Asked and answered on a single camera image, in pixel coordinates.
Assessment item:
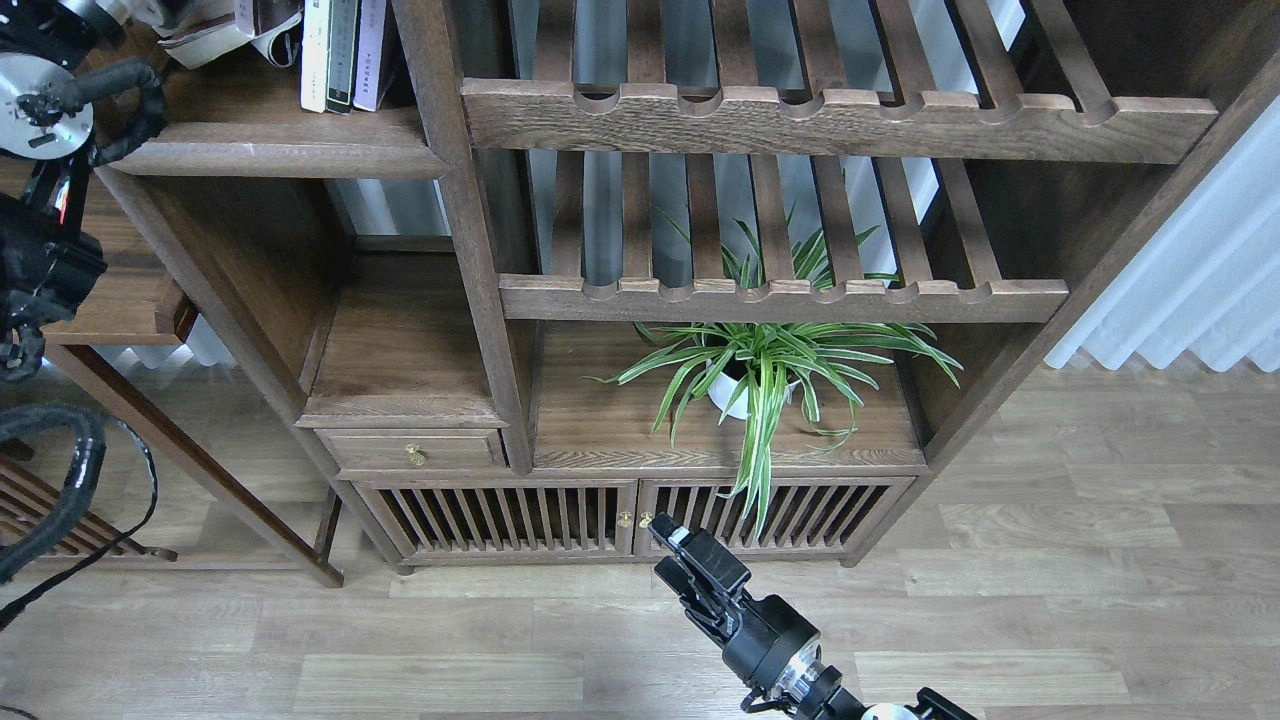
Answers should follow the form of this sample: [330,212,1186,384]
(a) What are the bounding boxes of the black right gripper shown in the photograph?
[648,512,823,700]

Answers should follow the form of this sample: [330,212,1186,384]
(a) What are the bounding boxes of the maroon book white characters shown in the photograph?
[157,1,303,69]

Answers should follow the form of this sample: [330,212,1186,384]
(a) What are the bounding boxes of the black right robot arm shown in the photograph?
[648,512,970,719]

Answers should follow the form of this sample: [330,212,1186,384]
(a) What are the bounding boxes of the right slatted cabinet door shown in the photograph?
[637,477,913,559]

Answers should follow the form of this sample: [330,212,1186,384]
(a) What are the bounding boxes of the slatted cabinet door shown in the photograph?
[637,477,913,559]
[356,479,637,566]

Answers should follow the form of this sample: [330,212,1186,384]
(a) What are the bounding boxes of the white plant pot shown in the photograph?
[708,361,800,421]

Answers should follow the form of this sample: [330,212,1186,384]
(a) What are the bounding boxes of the left slatted cabinet door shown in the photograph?
[356,479,637,566]

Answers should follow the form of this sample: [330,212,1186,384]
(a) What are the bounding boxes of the green spider plant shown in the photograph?
[585,205,964,539]

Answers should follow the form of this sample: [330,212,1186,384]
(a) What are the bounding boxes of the dark wooden bookshelf cabinet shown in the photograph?
[113,1,1277,568]

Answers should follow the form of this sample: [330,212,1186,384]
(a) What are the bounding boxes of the small wooden drawer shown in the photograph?
[316,428,506,471]

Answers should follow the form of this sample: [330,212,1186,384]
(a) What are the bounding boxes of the white pleated curtain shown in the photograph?
[1046,102,1279,372]

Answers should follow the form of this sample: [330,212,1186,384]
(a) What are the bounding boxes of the wooden side table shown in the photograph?
[44,167,346,588]

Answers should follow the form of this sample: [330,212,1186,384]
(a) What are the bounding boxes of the lavender spine book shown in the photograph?
[352,1,401,111]

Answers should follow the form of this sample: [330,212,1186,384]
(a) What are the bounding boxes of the white spine book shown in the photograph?
[300,0,332,114]

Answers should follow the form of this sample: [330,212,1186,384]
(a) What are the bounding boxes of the dark green spine book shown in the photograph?
[325,0,360,115]

